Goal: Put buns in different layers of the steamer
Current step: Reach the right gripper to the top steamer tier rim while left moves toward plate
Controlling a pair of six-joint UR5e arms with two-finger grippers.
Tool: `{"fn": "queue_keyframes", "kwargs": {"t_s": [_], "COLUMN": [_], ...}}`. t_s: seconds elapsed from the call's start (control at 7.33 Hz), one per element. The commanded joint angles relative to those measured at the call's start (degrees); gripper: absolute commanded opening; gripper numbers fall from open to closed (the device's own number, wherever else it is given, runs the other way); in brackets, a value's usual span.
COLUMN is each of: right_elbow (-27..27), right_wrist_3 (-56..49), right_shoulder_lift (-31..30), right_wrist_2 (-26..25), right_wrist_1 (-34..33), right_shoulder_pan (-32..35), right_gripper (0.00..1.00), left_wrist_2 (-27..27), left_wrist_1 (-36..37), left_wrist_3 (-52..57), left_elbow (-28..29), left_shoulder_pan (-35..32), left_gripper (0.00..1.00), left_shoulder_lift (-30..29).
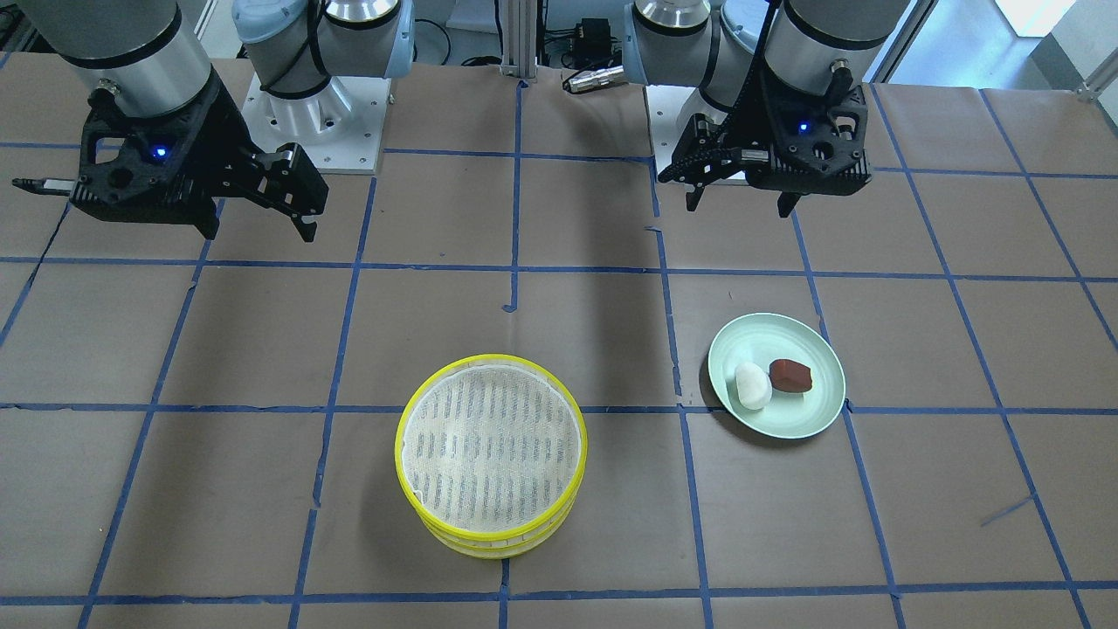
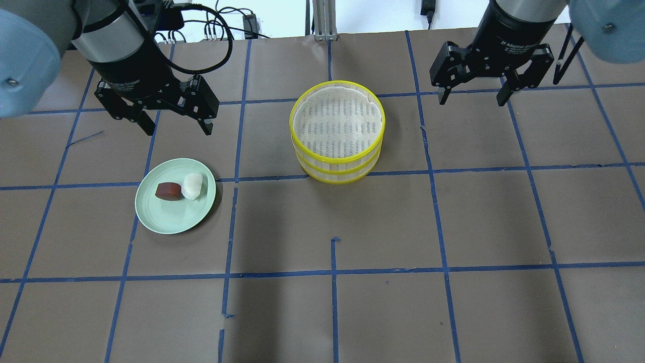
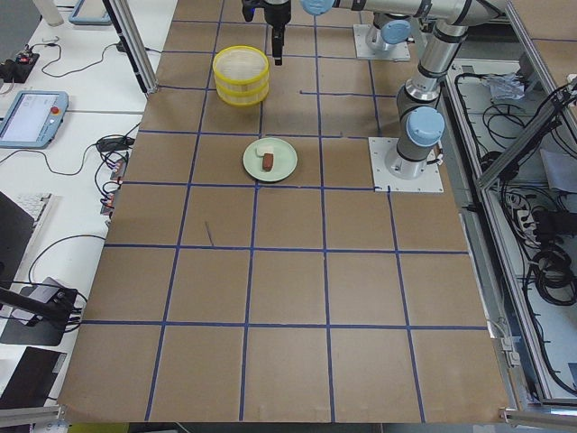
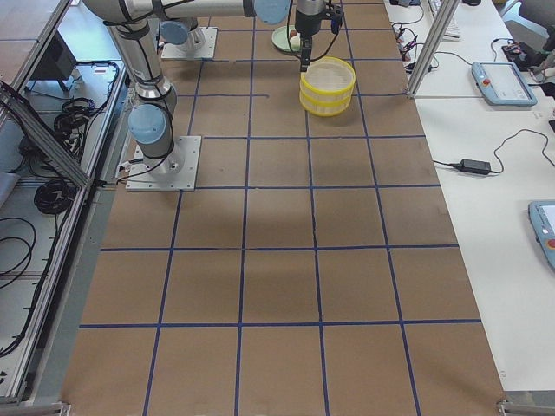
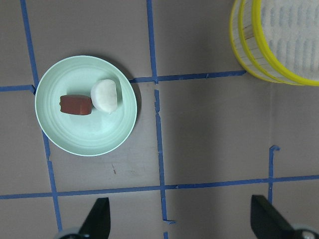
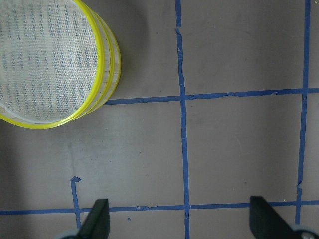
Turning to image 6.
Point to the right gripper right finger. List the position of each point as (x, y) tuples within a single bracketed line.
[(266, 223)]

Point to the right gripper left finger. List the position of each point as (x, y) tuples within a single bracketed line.
[(97, 223)]

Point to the yellow steamer layer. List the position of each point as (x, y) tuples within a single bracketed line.
[(51, 58), (112, 68)]

